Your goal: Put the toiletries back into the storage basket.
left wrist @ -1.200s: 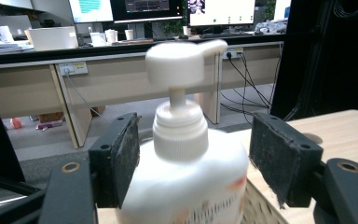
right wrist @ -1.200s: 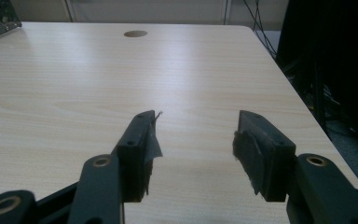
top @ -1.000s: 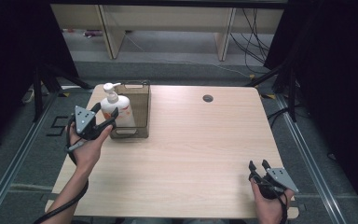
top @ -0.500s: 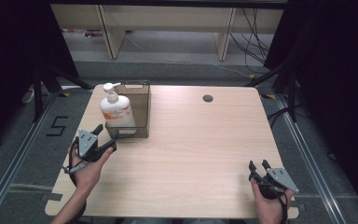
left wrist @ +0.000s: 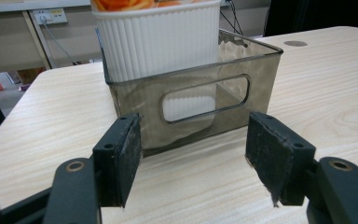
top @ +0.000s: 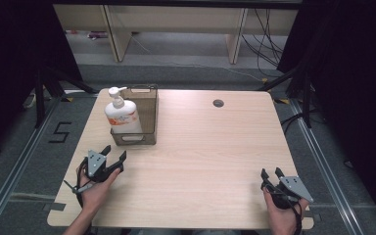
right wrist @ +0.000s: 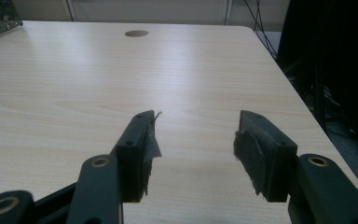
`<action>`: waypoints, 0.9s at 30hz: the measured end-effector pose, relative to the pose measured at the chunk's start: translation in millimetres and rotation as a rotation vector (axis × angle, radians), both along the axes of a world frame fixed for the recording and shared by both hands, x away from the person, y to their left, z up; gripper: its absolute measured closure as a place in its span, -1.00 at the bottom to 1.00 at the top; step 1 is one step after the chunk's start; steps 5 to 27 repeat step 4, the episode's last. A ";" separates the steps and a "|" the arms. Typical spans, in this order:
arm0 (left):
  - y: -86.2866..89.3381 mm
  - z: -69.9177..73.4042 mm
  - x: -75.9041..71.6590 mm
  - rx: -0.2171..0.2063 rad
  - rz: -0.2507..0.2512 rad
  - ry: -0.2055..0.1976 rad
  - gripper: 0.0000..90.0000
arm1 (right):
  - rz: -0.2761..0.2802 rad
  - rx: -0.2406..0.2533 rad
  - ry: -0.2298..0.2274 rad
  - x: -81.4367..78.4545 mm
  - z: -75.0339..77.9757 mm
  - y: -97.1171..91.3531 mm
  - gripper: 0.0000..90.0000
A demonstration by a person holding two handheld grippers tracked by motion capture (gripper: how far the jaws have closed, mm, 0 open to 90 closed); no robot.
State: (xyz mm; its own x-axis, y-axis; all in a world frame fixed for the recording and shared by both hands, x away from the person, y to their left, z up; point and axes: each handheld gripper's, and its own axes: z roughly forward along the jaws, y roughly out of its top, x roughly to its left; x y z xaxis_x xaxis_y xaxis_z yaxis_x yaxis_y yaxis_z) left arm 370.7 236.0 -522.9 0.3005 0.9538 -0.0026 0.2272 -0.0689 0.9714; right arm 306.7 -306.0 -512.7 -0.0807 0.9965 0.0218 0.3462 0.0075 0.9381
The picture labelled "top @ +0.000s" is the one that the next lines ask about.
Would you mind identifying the aluminium floor rail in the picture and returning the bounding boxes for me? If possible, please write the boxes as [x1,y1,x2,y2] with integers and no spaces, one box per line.
[0,95,64,235]
[288,97,367,235]

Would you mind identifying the person's right hand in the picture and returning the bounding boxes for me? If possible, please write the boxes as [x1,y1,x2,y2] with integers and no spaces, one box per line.
[261,187,309,235]

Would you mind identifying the white pump bottle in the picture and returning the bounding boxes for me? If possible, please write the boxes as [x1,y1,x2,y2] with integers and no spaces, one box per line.
[104,85,144,135]

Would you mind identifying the bundle of black hanging cables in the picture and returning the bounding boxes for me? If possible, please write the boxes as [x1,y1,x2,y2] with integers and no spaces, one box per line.
[240,8,286,78]

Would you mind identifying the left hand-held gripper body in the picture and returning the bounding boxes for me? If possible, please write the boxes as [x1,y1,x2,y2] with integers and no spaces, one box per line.
[83,149,125,183]

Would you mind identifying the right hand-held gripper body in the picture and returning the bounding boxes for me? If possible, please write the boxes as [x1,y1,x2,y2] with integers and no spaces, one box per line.
[260,175,315,211]

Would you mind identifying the black curtain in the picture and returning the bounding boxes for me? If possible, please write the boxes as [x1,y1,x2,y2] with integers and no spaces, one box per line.
[0,0,84,165]
[276,0,376,226]

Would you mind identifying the pink item on floor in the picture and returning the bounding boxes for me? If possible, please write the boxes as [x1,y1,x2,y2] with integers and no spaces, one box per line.
[86,30,110,41]

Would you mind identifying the brown transparent plastic basket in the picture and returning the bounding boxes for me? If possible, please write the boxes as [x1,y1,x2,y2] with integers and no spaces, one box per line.
[110,83,160,147]

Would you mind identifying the hand-held gripper black cable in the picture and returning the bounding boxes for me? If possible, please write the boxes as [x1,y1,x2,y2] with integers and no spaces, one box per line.
[63,158,91,209]
[272,187,306,235]

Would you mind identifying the right hand-held gripper black cable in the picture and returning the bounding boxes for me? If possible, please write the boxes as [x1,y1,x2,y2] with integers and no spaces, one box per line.
[272,187,306,235]

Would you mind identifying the black tripod stand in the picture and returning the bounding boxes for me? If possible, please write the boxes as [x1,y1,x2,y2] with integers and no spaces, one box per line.
[33,64,100,129]
[257,64,315,129]

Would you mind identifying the left hand-held gripper black cable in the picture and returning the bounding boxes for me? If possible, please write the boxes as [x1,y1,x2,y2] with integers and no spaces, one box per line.
[63,158,91,209]

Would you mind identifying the black floor cable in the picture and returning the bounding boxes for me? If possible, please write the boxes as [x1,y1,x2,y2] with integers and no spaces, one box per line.
[279,109,318,135]

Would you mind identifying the person's left hand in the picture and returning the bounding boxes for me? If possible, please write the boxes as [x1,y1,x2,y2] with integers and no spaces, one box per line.
[75,166,122,213]

